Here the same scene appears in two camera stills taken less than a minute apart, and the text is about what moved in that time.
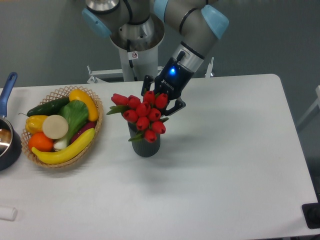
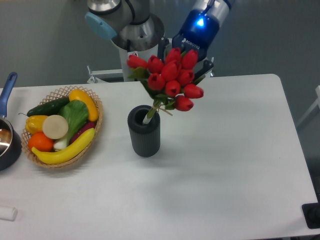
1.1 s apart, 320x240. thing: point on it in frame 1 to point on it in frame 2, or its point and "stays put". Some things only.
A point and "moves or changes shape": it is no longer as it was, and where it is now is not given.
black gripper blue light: x=173 y=79 to x=197 y=34
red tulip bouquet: x=145 y=112 moves or changes shape
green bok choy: x=76 y=113 stays put
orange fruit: x=41 y=142 stays put
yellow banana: x=52 y=157 stays put
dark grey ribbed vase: x=141 y=147 stays put
